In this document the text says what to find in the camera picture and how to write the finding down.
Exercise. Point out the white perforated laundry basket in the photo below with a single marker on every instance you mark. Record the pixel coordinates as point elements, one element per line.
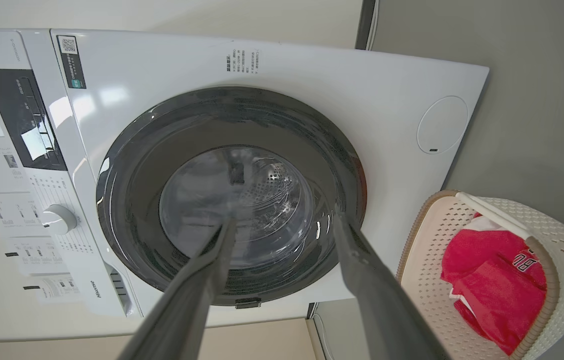
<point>427,280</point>

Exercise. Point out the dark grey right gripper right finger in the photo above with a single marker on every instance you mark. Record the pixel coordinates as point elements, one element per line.
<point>379,310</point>

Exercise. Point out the white round control knob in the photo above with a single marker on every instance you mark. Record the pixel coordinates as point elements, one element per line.
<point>58,219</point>

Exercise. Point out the grey vertical wall pipe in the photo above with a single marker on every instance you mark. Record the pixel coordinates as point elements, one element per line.
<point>365,24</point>

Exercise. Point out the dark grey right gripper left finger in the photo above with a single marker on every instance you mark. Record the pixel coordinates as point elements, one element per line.
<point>182,310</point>

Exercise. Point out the round dark washing machine door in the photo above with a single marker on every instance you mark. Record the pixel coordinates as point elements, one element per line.
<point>162,165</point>

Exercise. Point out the white front-load washing machine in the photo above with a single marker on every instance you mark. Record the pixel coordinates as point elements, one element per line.
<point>312,80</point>

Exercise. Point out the red jersey garment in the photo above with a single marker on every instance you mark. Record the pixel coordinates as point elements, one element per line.
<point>492,285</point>

